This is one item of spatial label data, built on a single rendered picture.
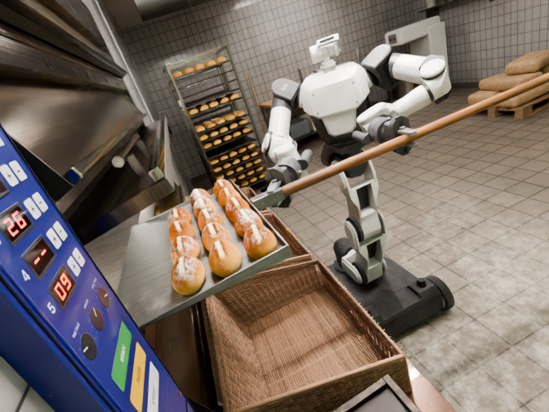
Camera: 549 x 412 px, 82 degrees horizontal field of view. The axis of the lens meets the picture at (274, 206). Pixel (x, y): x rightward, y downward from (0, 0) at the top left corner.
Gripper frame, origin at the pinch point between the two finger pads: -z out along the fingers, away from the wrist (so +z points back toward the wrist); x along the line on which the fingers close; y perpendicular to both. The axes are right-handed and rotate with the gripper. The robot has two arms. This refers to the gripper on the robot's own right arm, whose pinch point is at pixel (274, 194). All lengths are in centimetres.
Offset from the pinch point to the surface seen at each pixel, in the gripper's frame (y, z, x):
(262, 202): -2.2, -4.7, 0.4
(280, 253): 8.8, -28.4, 0.2
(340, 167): 17.3, 9.6, 0.2
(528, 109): 188, 365, -110
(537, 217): 119, 152, -119
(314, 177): 10.7, 5.0, 0.6
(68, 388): 3, -64, 14
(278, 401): -2, -34, -38
